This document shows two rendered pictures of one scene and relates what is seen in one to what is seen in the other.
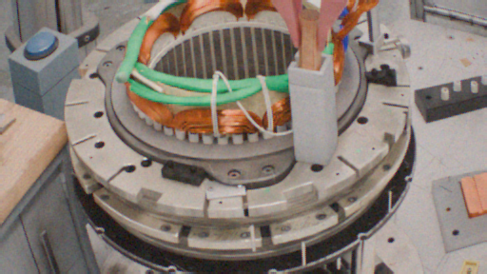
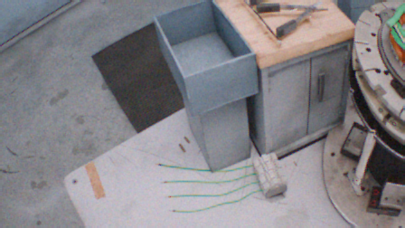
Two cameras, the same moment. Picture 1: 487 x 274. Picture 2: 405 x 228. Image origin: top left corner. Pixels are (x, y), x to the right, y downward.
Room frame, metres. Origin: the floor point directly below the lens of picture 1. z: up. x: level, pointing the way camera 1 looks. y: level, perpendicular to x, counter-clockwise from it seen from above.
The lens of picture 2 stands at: (0.30, 0.02, 1.51)
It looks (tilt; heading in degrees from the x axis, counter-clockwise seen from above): 50 degrees down; 45
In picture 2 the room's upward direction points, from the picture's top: 12 degrees counter-clockwise
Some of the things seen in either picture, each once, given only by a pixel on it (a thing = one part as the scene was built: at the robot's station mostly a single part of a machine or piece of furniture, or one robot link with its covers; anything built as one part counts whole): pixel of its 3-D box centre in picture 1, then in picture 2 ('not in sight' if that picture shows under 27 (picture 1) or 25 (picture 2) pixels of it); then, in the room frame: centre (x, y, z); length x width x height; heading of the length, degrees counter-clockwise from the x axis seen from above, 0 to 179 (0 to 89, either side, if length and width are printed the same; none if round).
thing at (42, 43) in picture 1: (40, 43); not in sight; (1.04, 0.22, 1.04); 0.04 x 0.04 x 0.01
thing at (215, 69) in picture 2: not in sight; (211, 93); (0.69, 0.39, 0.92); 0.17 x 0.11 x 0.28; 57
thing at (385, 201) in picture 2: not in sight; (394, 193); (0.72, -0.02, 0.85); 0.06 x 0.04 x 0.05; 104
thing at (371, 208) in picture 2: not in sight; (385, 201); (0.71, -0.01, 0.81); 0.08 x 0.05 x 0.02; 104
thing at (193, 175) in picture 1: (183, 170); (400, 87); (0.72, 0.05, 1.10); 0.03 x 0.01 x 0.01; 62
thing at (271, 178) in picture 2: not in sight; (269, 175); (0.66, 0.25, 0.80); 0.10 x 0.05 x 0.04; 51
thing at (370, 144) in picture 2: not in sight; (367, 152); (0.73, 0.08, 0.91); 0.02 x 0.02 x 0.21
